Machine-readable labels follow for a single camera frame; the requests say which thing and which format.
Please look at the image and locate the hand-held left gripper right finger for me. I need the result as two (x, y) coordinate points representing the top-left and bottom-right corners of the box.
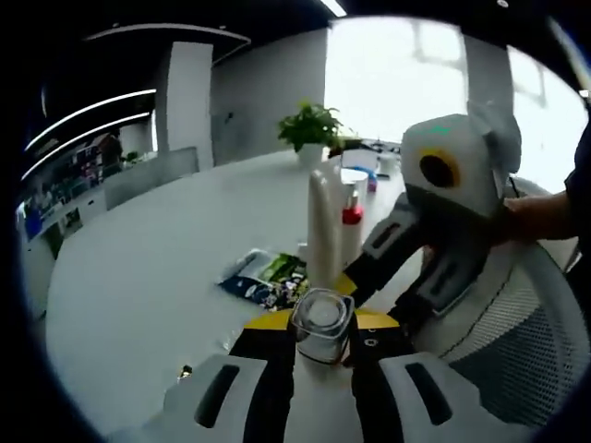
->
(348, 309), (486, 443)

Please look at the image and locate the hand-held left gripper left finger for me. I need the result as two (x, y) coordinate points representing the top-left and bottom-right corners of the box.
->
(161, 309), (297, 443)

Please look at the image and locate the white skincare tube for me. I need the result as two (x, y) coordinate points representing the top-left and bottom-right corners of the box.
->
(308, 168), (344, 283)

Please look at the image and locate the silver blue skincare sachet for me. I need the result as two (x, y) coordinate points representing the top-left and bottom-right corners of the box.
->
(216, 248), (283, 308)

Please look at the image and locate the blue storage bin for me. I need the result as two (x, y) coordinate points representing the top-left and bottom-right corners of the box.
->
(23, 212), (43, 242)

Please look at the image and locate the person's right hand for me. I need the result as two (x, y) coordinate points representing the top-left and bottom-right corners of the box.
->
(491, 192), (574, 245)

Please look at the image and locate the white cup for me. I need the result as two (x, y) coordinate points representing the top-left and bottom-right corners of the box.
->
(377, 154), (401, 176)

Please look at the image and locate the white translucent container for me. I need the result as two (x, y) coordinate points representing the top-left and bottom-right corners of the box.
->
(341, 150), (378, 170)

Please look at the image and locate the potted green plant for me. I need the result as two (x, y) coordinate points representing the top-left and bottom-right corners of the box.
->
(276, 102), (345, 165)

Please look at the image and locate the grey desk partition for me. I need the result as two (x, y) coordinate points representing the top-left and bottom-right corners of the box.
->
(103, 146), (200, 210)

